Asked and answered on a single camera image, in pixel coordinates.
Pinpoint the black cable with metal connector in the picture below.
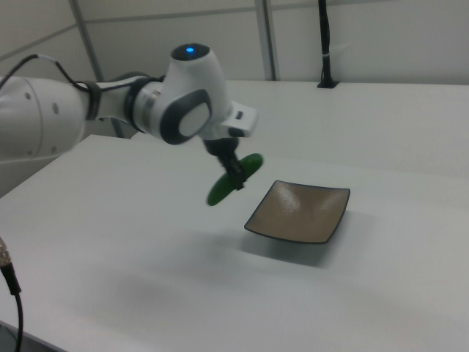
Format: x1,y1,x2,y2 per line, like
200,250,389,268
0,235,25,352

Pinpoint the square brown ceramic plate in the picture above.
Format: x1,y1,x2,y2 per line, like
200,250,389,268
243,180,351,246

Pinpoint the green cucumber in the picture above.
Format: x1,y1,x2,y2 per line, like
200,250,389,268
205,153,265,208

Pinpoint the black pole with clamp base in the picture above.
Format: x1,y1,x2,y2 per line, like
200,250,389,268
316,0,341,89

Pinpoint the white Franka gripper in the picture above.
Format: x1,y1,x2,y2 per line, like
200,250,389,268
200,102,259,192

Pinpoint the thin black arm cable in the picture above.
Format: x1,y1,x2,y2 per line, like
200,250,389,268
0,54,93,93

